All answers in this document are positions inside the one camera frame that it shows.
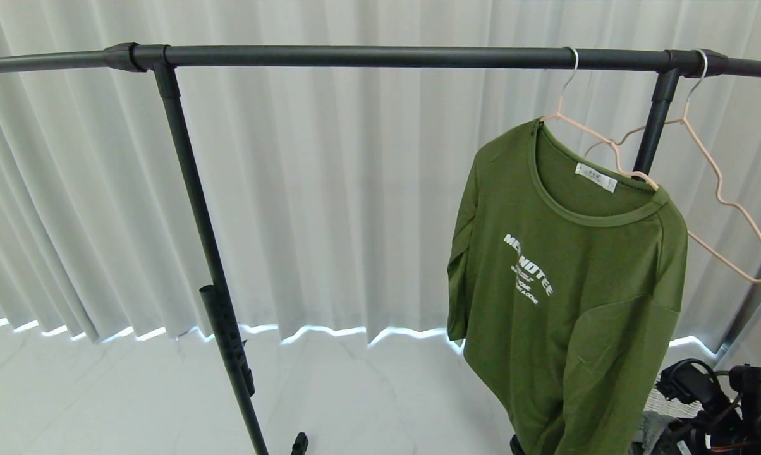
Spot green long-sleeved shirt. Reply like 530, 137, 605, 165
447, 117, 689, 455

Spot black clothes rack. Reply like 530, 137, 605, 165
0, 43, 761, 455

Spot pale grey shorts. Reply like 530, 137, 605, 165
633, 411, 672, 455

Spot white curtain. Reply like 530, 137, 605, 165
0, 0, 761, 355

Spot pink clothes hanger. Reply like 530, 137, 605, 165
540, 47, 661, 191
583, 49, 761, 285

